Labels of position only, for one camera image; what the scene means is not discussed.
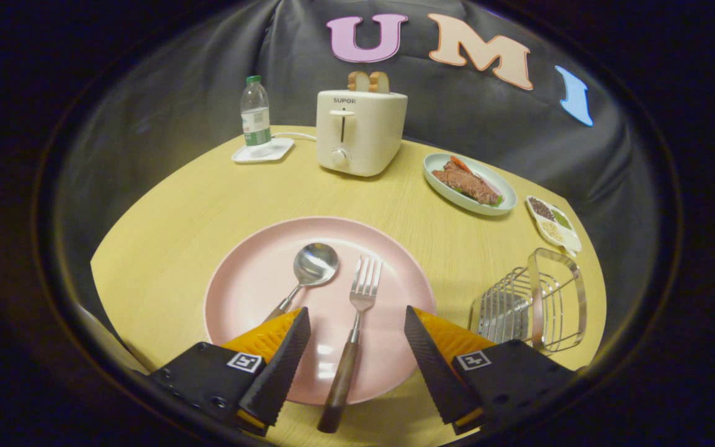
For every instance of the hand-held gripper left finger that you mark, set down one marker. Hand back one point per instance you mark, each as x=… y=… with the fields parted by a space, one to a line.
x=280 y=379

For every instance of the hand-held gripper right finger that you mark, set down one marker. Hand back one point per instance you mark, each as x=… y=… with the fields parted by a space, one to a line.
x=435 y=379

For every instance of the pink round plate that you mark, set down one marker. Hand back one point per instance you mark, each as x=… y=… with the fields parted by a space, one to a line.
x=258 y=279

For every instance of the pale beans pile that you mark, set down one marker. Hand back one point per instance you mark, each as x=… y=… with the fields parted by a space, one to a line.
x=552 y=231

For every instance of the green lettuce leaf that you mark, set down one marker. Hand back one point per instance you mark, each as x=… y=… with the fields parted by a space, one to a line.
x=498 y=200

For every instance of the white divided dish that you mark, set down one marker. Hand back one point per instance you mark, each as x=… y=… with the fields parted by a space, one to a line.
x=571 y=239

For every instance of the brown meat slice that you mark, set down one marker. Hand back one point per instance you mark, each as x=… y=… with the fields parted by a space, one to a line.
x=466 y=183

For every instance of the pink ham slice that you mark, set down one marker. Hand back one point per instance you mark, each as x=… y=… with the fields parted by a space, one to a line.
x=492 y=186

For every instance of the dark beans pile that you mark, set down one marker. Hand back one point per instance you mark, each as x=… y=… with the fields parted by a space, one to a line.
x=542 y=208

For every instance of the green beans pile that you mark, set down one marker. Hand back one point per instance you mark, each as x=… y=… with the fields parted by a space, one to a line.
x=561 y=218

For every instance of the orange carrot slice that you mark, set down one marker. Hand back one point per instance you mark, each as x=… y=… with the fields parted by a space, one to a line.
x=458 y=164

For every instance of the pale green food plate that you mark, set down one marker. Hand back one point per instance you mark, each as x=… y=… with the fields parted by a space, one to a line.
x=435 y=160

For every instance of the white square coaster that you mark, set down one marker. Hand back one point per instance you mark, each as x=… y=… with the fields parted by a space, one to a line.
x=270 y=154

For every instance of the cream white toaster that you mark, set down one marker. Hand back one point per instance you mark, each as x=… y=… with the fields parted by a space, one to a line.
x=370 y=136

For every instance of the clear plastic water bottle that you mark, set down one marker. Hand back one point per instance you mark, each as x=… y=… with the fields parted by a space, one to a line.
x=256 y=118

